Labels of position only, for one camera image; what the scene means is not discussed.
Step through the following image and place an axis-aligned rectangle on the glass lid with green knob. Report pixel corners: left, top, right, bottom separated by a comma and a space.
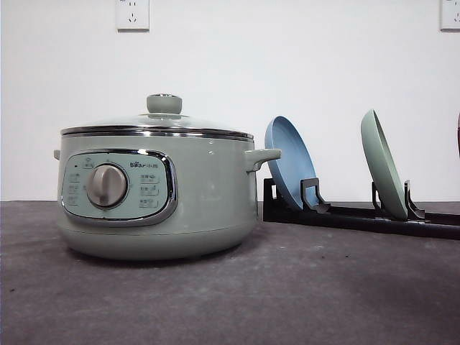
60, 93, 254, 142

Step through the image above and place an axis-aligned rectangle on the green plate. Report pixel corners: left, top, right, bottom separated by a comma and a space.
361, 109, 408, 220

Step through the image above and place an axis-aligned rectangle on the green electric steamer pot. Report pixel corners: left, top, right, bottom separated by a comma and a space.
53, 94, 281, 262

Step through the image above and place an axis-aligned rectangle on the blue plate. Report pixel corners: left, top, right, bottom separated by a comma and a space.
264, 116, 318, 210

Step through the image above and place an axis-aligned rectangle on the black dish rack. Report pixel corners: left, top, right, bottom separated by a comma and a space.
263, 178, 460, 240

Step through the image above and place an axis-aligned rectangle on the white wall socket left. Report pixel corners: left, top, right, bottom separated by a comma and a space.
116, 0, 150, 35

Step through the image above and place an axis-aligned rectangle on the white wall socket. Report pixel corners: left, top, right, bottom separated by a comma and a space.
116, 0, 150, 35
436, 0, 460, 35

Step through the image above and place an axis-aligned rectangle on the white wall socket right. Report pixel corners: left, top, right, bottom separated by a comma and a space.
436, 0, 460, 35

